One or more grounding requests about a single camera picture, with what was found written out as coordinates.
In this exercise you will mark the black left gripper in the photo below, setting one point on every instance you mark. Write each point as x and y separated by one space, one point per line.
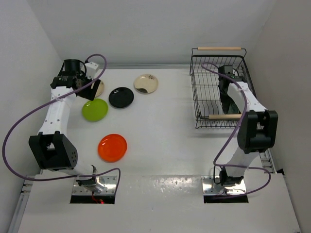
89 92

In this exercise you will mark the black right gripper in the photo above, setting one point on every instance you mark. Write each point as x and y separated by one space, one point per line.
225 101

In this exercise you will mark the glossy black plate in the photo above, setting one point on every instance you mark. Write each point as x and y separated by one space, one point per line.
121 97

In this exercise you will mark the matte black plate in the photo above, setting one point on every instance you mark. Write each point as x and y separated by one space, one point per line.
229 106

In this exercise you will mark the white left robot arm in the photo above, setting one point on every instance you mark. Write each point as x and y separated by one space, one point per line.
51 148

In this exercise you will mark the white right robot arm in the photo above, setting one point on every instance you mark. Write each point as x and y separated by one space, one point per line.
257 125

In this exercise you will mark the green plate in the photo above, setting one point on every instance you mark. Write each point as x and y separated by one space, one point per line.
95 110

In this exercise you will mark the cream plate with black mark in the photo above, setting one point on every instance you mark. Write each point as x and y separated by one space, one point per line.
146 83

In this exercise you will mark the orange plate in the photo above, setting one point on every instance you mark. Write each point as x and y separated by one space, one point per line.
112 148

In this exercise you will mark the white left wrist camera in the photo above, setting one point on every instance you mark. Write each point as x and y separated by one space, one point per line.
91 70

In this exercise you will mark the black wire dish rack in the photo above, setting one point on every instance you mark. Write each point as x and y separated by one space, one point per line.
205 90

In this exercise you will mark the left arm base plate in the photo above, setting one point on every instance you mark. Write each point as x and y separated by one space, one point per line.
109 184

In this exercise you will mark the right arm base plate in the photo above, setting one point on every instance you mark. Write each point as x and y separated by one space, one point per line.
212 188

